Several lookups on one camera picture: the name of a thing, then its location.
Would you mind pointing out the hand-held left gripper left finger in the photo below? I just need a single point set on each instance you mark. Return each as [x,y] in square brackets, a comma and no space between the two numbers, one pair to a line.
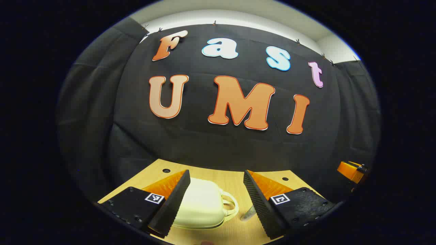
[172,204]

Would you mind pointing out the green skin care packet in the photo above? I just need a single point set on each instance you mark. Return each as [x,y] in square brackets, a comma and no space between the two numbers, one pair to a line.
[248,213]

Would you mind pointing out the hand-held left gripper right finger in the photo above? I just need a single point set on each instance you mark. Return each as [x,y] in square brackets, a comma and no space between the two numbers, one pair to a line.
[259,204]

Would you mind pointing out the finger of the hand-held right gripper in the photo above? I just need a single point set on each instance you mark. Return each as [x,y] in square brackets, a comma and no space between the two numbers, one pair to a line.
[349,172]

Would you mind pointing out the cream yellow suitcase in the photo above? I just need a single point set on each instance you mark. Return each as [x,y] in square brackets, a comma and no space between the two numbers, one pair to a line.
[204,204]

